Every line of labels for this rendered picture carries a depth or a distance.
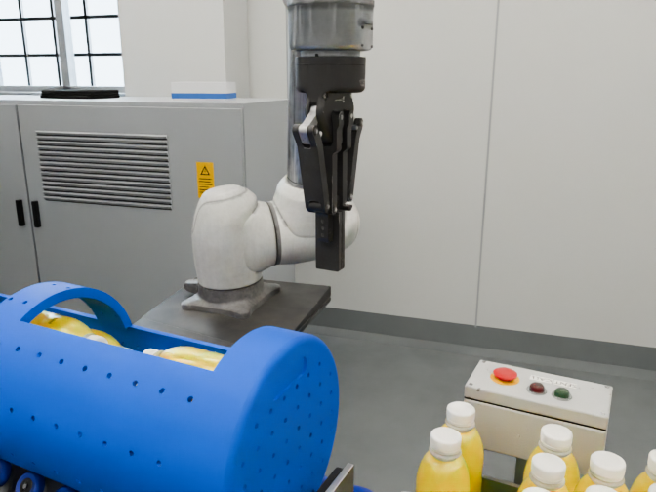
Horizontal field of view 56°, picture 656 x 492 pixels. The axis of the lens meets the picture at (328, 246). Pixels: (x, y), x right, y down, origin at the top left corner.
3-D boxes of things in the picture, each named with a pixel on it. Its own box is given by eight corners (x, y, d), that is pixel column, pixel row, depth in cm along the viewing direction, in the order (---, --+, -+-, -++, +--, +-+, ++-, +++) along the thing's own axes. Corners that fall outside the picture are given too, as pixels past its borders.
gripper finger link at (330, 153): (345, 111, 65) (339, 111, 64) (343, 214, 68) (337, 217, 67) (312, 110, 67) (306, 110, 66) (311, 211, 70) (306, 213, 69)
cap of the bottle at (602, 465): (624, 469, 75) (626, 456, 75) (624, 487, 72) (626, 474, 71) (590, 461, 77) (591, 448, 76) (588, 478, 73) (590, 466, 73)
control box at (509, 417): (475, 413, 104) (480, 357, 101) (604, 443, 95) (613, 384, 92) (460, 443, 95) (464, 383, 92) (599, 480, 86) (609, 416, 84)
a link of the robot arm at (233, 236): (192, 270, 152) (182, 184, 144) (264, 260, 157) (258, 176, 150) (200, 295, 137) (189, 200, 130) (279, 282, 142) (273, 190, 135)
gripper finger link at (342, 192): (316, 109, 68) (322, 108, 69) (317, 208, 71) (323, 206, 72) (348, 110, 66) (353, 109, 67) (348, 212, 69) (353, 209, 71)
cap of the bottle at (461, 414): (469, 431, 83) (470, 420, 82) (441, 423, 85) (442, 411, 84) (478, 418, 86) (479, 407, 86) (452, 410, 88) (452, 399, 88)
